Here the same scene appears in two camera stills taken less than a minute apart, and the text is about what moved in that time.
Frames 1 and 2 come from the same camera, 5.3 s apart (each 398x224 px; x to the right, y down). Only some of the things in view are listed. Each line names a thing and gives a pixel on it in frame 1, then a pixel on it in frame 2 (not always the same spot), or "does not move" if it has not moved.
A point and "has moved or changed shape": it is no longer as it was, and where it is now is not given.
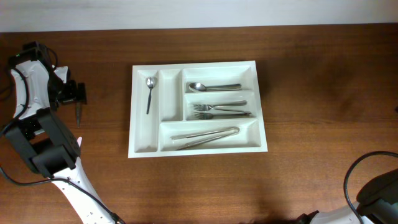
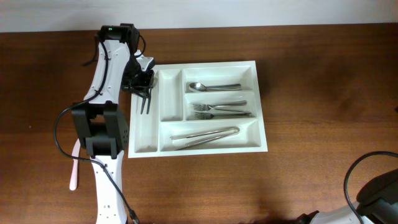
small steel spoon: [78, 114] has moved or changed shape
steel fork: [205, 116] does not move
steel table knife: [205, 134] does not move
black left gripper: [73, 96] to [142, 87]
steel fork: [201, 107] does not move
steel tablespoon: [200, 87] does not move
